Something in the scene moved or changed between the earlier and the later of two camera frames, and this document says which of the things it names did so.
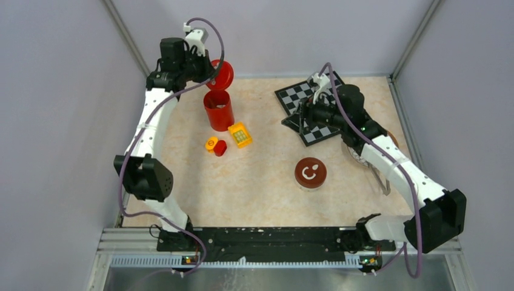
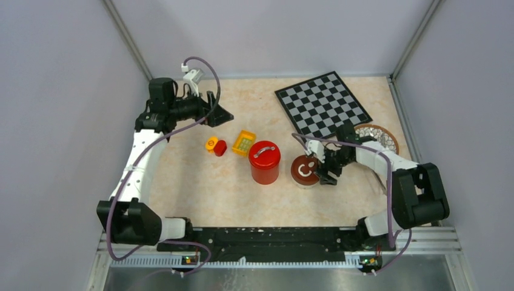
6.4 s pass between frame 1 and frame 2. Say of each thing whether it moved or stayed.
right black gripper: moved
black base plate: stayed
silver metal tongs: stayed
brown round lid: moved
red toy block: stayed
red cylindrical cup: moved
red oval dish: moved
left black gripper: moved
